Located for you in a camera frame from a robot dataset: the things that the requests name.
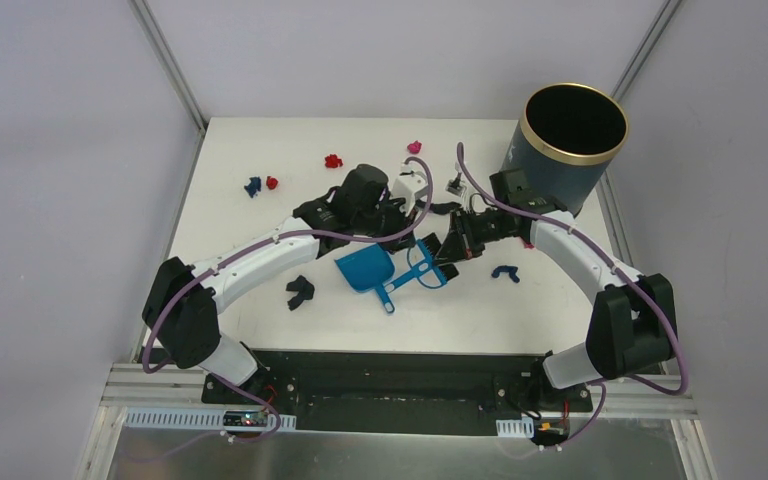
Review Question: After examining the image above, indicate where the blue plastic dustpan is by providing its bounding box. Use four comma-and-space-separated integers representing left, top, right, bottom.
335, 245, 395, 314

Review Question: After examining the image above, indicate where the left white slotted cable duct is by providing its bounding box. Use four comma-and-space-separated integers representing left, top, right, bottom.
123, 407, 276, 433

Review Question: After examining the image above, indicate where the black mounting base plate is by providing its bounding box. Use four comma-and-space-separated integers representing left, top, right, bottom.
137, 346, 594, 437

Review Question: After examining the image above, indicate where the small pink paper scrap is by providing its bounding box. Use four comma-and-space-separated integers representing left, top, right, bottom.
406, 141, 422, 155

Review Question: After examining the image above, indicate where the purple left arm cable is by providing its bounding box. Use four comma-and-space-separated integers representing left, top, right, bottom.
142, 156, 435, 444

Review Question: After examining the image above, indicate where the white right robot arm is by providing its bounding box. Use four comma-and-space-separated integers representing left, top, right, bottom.
432, 170, 682, 410

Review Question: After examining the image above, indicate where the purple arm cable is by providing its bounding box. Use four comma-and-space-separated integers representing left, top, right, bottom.
455, 142, 690, 452
142, 156, 435, 444

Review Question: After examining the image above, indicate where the blue paper scrap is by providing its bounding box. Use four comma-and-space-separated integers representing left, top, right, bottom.
491, 265, 520, 283

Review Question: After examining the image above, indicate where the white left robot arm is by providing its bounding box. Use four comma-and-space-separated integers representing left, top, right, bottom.
141, 156, 433, 405

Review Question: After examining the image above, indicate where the dark blue scrap top left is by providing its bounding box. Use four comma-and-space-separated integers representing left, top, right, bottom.
244, 176, 262, 198

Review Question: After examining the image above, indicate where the right white slotted cable duct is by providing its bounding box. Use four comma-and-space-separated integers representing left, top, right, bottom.
495, 416, 535, 439

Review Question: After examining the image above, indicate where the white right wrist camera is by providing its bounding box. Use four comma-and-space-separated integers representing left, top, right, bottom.
445, 175, 471, 201

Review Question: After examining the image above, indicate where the dark bin with gold rim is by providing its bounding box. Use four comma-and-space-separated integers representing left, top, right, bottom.
502, 82, 629, 215

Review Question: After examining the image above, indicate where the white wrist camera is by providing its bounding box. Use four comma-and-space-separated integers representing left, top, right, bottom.
445, 175, 471, 201
390, 172, 428, 216

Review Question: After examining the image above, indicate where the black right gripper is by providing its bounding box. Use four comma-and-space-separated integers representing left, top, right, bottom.
433, 206, 516, 267

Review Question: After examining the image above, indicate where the long black paper scrap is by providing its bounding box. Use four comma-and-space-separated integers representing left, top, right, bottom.
421, 202, 461, 216

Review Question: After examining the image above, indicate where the blue hand brush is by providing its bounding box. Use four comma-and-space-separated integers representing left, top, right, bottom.
384, 233, 459, 293

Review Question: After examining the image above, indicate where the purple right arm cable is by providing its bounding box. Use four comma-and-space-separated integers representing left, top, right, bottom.
455, 142, 690, 452

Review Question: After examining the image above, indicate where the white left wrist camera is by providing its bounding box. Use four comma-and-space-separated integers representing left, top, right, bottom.
390, 172, 428, 216

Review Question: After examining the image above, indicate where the aluminium frame rail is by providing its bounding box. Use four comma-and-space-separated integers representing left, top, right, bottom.
101, 364, 699, 420

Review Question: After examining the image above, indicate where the red paper scrap top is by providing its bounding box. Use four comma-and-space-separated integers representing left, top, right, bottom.
324, 154, 344, 169

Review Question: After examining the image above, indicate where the white slotted cable duct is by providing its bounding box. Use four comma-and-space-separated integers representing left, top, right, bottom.
123, 407, 276, 433
495, 416, 535, 439

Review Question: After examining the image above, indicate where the large black paper scrap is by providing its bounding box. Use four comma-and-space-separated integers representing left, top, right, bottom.
285, 275, 315, 311

